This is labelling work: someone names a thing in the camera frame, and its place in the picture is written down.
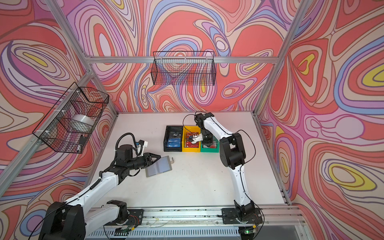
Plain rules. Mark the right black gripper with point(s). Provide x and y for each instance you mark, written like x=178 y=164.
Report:
x=206 y=142

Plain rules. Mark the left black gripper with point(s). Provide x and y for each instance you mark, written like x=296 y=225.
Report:
x=146 y=159

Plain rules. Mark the grey card holder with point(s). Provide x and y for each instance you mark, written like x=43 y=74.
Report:
x=161 y=166

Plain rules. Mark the blue card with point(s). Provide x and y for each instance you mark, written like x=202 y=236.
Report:
x=174 y=142

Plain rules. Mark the white card with red blob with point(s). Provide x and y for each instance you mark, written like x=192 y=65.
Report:
x=212 y=145

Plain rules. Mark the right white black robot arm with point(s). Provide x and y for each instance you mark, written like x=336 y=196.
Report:
x=233 y=156

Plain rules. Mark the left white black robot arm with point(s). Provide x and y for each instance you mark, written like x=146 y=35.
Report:
x=74 y=219

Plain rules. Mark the green plastic bin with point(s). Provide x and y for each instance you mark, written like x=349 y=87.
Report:
x=205 y=150

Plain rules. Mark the yellow plastic bin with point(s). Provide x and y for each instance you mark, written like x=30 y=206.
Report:
x=188 y=132

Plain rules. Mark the black plastic bin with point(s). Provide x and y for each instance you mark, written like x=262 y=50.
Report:
x=172 y=132

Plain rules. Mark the small black device in basket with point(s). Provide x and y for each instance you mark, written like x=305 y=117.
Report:
x=82 y=141

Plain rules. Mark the silver tape roll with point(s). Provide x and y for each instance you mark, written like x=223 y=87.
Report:
x=81 y=124

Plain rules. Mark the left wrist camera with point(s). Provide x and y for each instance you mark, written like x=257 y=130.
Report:
x=124 y=152

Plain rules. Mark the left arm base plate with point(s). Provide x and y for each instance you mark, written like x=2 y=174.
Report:
x=133 y=218

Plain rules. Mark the black wire basket back wall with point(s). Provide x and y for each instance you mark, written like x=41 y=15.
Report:
x=184 y=68

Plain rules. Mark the black wire basket wall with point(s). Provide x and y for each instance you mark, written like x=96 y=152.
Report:
x=184 y=68
x=79 y=111

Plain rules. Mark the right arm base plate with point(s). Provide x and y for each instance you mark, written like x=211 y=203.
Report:
x=232 y=216

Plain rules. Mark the black wire basket left wall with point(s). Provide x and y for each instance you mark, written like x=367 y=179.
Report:
x=79 y=111

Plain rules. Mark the aluminium front rail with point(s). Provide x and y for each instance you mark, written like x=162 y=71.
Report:
x=275 y=215

